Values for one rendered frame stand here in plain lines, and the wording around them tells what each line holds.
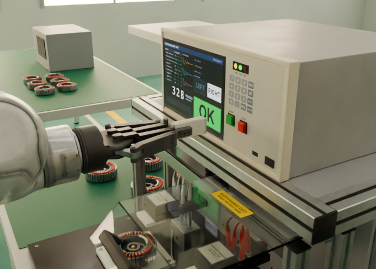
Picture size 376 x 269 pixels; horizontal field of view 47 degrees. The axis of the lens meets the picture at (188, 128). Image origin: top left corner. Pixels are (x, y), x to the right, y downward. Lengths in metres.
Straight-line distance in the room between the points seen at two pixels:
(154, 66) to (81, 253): 5.00
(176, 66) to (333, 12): 7.08
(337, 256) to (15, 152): 0.54
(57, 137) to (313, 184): 0.42
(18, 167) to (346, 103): 0.55
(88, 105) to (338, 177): 1.75
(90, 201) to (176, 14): 4.84
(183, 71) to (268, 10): 6.06
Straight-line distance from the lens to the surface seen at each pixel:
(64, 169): 0.65
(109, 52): 5.73
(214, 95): 0.85
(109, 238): 0.69
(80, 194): 1.47
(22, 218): 1.39
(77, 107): 2.35
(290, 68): 0.67
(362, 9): 8.55
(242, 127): 0.78
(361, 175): 0.81
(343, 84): 0.77
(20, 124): 0.45
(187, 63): 0.93
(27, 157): 0.45
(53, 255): 1.18
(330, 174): 0.79
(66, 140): 0.65
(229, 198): 0.78
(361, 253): 0.84
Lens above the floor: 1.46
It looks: 21 degrees down
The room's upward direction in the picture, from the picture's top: straight up
